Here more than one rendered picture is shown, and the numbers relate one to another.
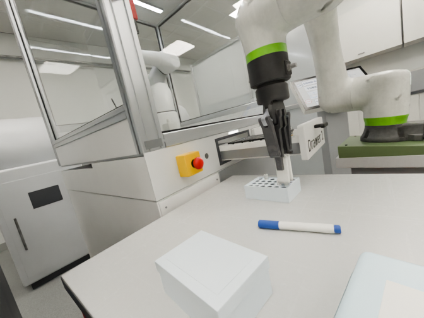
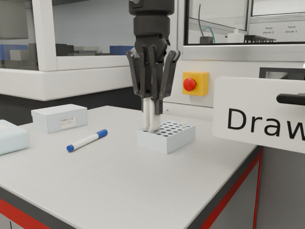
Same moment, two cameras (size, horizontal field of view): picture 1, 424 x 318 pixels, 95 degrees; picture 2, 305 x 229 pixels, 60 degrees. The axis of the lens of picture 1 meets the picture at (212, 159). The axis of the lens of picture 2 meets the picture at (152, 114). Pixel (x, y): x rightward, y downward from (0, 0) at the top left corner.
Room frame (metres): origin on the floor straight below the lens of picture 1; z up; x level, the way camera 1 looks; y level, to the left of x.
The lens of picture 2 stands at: (0.41, -0.74, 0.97)
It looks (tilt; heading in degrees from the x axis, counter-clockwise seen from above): 13 degrees down; 84
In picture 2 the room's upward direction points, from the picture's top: straight up
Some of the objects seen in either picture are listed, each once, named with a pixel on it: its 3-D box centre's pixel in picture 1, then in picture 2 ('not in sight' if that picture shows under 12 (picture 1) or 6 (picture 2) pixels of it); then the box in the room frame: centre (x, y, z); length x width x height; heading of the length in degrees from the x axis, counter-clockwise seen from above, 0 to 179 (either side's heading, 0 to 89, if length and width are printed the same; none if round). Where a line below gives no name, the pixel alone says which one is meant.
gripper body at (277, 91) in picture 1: (273, 105); (151, 39); (0.47, -0.17, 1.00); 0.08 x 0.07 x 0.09; 135
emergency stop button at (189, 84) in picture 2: (197, 163); (190, 84); (0.62, 0.05, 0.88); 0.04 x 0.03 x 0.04; 139
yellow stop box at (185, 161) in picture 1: (190, 163); (194, 83); (0.64, 0.07, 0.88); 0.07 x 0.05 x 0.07; 139
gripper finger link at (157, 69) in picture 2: (281, 132); (157, 73); (0.48, -0.18, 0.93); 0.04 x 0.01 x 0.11; 45
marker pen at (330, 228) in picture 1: (295, 226); (88, 139); (0.33, -0.12, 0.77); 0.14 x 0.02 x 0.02; 59
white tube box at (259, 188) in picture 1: (272, 188); (167, 135); (0.51, -0.15, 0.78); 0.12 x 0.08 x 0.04; 45
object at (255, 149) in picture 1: (259, 144); not in sight; (0.83, -0.21, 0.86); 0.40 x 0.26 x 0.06; 49
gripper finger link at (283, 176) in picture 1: (282, 169); (148, 113); (0.47, -0.16, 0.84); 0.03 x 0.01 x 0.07; 45
